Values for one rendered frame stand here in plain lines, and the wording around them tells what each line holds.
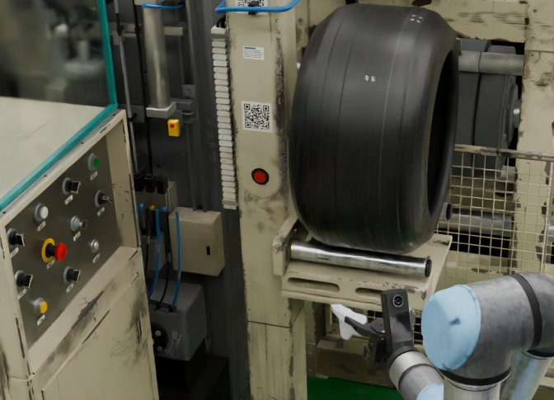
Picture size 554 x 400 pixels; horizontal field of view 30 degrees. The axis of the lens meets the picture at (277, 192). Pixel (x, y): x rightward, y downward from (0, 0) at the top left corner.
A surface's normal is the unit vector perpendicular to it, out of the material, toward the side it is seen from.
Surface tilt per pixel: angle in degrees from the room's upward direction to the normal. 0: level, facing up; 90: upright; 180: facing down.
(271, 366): 90
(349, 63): 38
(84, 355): 90
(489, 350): 93
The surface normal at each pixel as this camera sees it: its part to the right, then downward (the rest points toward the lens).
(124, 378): 0.95, 0.11
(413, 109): 0.44, -0.02
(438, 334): -0.95, 0.06
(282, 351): -0.32, 0.46
